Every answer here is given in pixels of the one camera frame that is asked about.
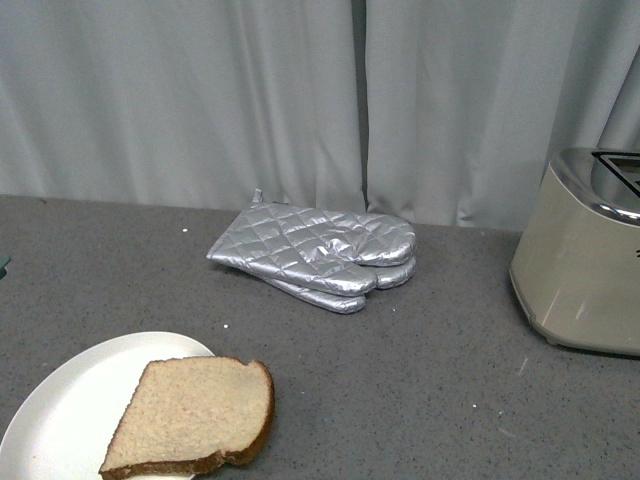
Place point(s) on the lower silver quilted oven mitt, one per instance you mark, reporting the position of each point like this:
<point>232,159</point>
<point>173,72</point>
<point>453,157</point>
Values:
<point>330,300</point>

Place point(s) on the upper silver quilted oven mitt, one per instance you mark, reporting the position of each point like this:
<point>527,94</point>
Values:
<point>338,253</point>

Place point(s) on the brown bread slice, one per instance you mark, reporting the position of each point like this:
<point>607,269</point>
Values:
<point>191,416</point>

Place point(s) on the cream and chrome toaster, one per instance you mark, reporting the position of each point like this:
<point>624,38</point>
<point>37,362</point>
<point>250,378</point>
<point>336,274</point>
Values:
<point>575,271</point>

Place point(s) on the silver quilted oven mitt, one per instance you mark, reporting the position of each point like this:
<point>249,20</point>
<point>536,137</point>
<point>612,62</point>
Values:
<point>338,253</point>
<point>330,300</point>

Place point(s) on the white round plate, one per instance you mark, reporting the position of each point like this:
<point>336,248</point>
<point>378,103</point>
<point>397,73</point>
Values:
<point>63,429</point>

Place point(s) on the grey curtain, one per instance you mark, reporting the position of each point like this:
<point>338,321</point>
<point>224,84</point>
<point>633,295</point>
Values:
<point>442,112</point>

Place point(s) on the teal object at edge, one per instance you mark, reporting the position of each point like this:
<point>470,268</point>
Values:
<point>4,261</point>

